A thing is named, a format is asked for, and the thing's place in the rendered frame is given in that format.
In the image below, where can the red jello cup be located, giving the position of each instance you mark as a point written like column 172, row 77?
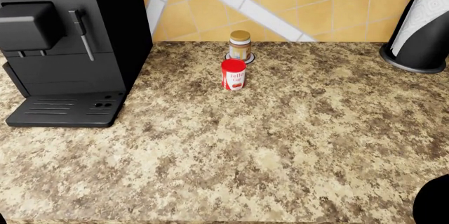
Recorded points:
column 233, row 75

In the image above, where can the white paper towel roll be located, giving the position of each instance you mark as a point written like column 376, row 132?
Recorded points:
column 422, row 16

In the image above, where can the black coffee machine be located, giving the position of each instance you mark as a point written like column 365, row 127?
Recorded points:
column 66, row 50

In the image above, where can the round black white coaster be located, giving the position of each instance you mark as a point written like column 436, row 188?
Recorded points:
column 249, row 58

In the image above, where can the peanut butter jar gold lid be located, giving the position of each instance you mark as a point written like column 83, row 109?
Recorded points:
column 240, row 46

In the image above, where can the paper towel roll on holder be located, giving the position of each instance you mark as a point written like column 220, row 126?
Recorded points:
column 426, row 47

